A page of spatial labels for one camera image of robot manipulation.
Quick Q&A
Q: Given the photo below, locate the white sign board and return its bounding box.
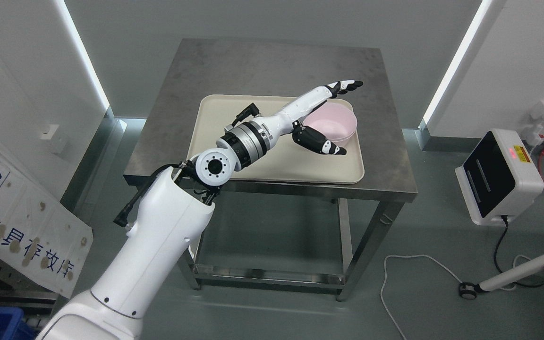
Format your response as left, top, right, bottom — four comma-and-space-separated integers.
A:
0, 144, 93, 298

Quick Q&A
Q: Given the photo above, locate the white wheeled stand leg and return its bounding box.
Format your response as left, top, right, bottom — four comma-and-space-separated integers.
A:
459, 254, 544, 300

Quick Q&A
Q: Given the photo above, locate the white wall socket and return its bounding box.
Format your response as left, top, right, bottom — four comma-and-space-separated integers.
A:
40, 124, 62, 142
520, 100, 544, 146

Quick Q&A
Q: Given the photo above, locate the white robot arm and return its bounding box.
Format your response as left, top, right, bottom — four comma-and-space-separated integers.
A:
37, 168, 214, 340

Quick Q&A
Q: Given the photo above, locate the black power cable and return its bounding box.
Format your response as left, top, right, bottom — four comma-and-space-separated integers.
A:
493, 216, 544, 289

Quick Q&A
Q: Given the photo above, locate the pink bowl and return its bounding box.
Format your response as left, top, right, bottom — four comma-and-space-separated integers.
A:
304, 102, 357, 147

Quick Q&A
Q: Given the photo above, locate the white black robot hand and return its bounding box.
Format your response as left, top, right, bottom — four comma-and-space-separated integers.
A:
255, 80, 363, 155

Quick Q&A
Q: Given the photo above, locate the white wall socket left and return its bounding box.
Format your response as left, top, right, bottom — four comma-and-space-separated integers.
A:
40, 124, 62, 142

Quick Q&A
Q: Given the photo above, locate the beige plastic tray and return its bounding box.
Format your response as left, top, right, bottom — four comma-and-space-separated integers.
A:
187, 94, 365, 184

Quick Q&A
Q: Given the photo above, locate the stainless steel table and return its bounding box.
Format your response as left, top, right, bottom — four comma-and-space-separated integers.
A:
124, 39, 417, 301

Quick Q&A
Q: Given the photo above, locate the white black box device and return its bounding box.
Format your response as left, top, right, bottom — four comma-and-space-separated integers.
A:
455, 128, 544, 226

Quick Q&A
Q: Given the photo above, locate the white wall socket right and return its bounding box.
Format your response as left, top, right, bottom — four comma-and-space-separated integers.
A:
520, 100, 544, 146

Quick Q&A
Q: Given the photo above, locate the white floor cable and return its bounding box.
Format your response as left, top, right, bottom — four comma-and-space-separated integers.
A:
380, 255, 464, 340

